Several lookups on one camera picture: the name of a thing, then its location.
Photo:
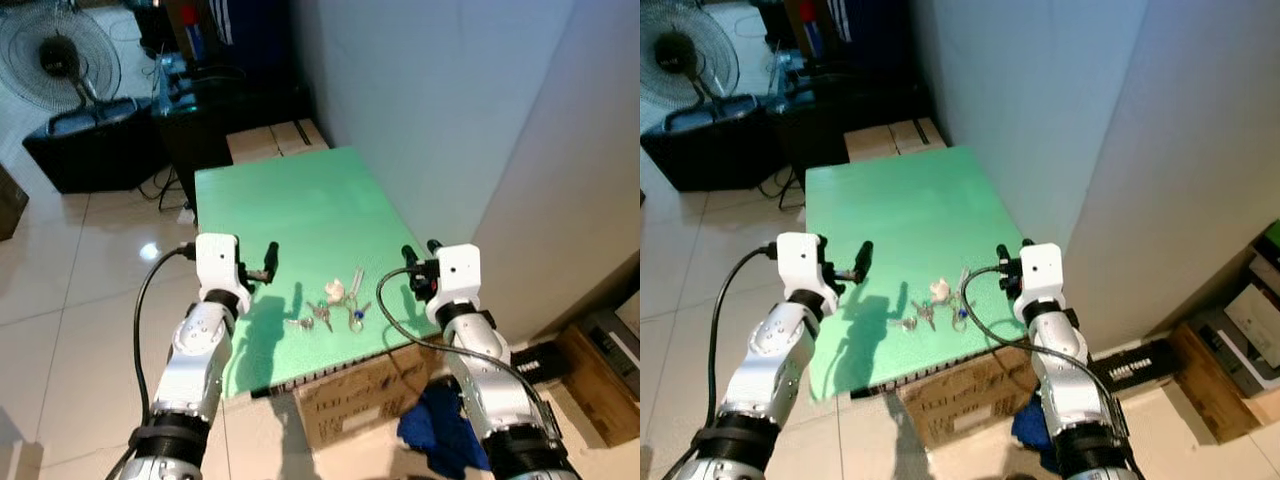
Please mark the black leather stool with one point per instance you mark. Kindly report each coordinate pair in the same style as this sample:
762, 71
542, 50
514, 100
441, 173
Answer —
95, 150
710, 150

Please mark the black toner box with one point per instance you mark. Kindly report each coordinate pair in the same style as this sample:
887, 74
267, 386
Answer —
1135, 365
540, 365

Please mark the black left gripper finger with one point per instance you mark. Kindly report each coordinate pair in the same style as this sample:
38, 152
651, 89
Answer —
271, 262
826, 250
243, 252
863, 262

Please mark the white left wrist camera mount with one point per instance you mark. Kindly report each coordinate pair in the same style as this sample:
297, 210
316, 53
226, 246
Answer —
802, 265
220, 265

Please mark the red and blue spray can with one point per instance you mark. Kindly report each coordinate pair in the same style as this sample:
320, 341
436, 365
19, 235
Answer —
811, 30
195, 35

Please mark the grey printer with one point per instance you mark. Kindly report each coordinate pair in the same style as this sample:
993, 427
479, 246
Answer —
1235, 335
615, 335

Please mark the black glass cabinet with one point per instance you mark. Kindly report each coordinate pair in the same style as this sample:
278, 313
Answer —
855, 110
240, 110

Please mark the dark blue cloth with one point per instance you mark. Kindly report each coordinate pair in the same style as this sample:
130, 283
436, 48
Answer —
1035, 435
440, 435

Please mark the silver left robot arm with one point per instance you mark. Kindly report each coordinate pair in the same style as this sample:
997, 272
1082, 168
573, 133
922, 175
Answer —
765, 365
195, 365

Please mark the printed cardboard box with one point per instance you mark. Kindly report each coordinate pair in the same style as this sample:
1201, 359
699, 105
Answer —
965, 400
360, 400

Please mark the blue white striped cloth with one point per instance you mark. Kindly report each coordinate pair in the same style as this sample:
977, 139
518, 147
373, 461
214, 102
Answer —
250, 20
865, 20

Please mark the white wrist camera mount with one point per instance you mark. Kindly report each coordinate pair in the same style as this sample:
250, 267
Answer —
802, 265
220, 265
1042, 275
460, 275

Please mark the closed taped cardboard box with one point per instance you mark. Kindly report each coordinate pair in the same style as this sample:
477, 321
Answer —
895, 140
275, 140

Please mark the black desk fan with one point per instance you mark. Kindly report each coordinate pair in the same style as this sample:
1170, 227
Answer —
685, 50
60, 55

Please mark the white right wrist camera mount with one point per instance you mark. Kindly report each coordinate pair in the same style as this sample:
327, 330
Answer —
460, 275
1042, 275

